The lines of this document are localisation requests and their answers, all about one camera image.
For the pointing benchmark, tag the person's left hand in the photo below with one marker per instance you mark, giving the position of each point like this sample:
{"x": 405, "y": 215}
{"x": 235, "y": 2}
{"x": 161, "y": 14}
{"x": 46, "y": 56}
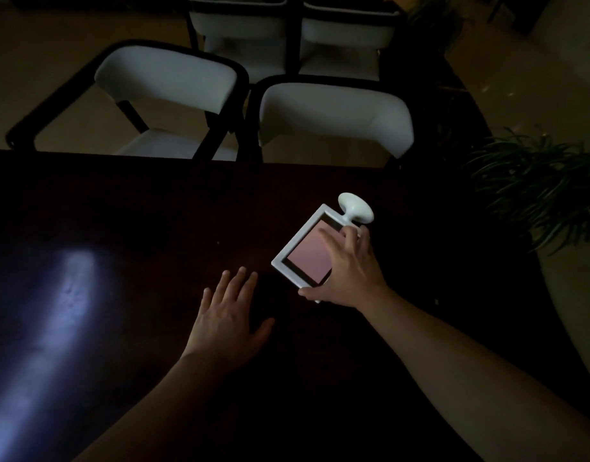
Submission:
{"x": 225, "y": 327}

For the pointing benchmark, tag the person's right hand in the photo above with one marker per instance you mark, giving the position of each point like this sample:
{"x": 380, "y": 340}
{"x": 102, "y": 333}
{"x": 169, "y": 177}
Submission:
{"x": 355, "y": 279}

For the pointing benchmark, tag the person's right thumb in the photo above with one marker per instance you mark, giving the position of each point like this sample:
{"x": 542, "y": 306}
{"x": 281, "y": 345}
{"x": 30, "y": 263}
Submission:
{"x": 313, "y": 292}

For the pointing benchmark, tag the person's left middle finger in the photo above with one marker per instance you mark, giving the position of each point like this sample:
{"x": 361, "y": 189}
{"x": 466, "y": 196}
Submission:
{"x": 235, "y": 285}

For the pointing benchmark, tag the person's left thumb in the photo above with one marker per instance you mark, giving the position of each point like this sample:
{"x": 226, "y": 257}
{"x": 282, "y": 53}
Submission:
{"x": 261, "y": 331}

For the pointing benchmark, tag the person's left little finger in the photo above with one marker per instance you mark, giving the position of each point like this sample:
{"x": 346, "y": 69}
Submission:
{"x": 205, "y": 300}

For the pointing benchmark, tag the white framed mirror with stand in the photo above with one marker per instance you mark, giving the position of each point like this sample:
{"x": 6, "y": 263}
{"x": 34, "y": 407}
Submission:
{"x": 307, "y": 250}

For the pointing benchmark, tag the person's right forearm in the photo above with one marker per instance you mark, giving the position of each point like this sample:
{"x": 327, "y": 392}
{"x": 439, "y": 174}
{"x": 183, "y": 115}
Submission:
{"x": 483, "y": 384}

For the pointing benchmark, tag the person's left forearm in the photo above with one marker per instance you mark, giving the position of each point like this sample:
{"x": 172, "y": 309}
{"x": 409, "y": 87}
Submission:
{"x": 165, "y": 411}

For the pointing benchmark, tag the green potted plant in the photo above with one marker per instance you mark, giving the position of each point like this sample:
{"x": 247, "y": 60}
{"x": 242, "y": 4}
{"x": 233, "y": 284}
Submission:
{"x": 540, "y": 185}

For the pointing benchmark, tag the white chair with black frame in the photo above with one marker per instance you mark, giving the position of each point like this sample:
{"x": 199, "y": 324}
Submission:
{"x": 345, "y": 40}
{"x": 150, "y": 98}
{"x": 331, "y": 120}
{"x": 237, "y": 31}

